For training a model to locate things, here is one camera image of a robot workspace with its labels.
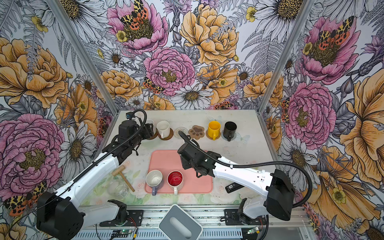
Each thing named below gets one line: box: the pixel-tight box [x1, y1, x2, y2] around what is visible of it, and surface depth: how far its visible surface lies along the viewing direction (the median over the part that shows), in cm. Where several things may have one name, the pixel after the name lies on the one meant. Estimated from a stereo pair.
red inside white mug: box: [167, 170, 185, 195], surface depth 83 cm
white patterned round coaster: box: [173, 126, 189, 139], surface depth 111 cm
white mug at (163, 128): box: [156, 120, 171, 139], surface depth 99 cm
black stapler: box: [225, 182, 245, 194], surface depth 83 cm
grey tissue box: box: [158, 204, 203, 240], surface depth 70 cm
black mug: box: [223, 121, 238, 142], surface depth 102 cm
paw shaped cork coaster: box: [188, 125, 205, 140], surface depth 114 cm
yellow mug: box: [208, 120, 221, 141], surface depth 101 cm
